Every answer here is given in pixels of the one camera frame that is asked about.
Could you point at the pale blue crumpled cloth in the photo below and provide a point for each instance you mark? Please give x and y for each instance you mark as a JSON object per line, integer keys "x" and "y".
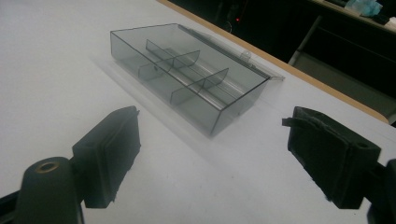
{"x": 363, "y": 6}

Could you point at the clear grey plastic organizer box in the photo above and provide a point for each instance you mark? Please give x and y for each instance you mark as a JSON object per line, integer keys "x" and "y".
{"x": 190, "y": 76}

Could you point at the dark shelf unit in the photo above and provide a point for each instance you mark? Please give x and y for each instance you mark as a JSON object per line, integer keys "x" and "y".
{"x": 345, "y": 59}

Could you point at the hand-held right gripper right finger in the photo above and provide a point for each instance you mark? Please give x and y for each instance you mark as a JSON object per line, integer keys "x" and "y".
{"x": 330, "y": 155}

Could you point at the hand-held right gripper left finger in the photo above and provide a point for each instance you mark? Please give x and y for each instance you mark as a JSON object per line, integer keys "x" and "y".
{"x": 106, "y": 158}

